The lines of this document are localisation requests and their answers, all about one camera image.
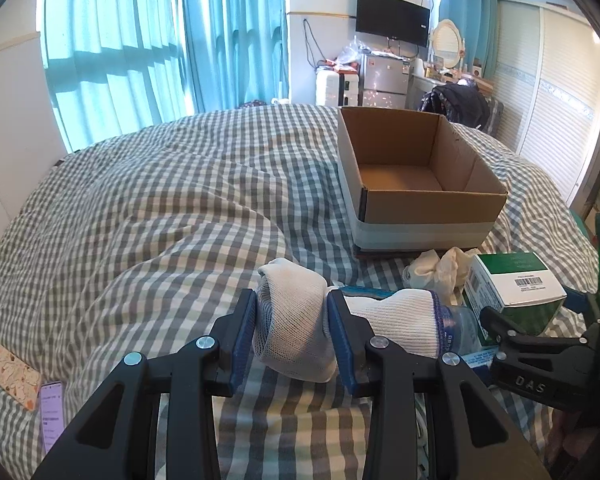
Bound cream socks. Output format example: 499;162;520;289
402;247;480;307

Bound brown cardboard box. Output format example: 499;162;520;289
337;106;507;256

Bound smartphone with lit screen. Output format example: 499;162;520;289
40;382;65;454

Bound blue blister pill pack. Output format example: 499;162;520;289
339;286;396;300

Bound black jacket on chair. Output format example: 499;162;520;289
418;82;490;129

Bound green white medicine box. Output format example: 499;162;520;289
463;252;567;346

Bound white sliding wardrobe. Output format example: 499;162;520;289
494;0;600;205

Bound white suitcase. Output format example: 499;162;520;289
315;68;360;107

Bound silver mini fridge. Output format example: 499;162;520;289
360;54;411;110

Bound turquoise corner curtain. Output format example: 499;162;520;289
439;0;498;79

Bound white sock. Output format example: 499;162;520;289
252;258;442;382

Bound turquoise window curtain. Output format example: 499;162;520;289
38;0;289;152

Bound black wall television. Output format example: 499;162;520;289
355;0;430;47

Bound clear dental floss jar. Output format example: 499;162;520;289
439;306;489;356

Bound oval white vanity mirror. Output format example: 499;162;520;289
431;18;465;70

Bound grey checkered bed cover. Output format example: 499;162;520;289
0;105;598;479

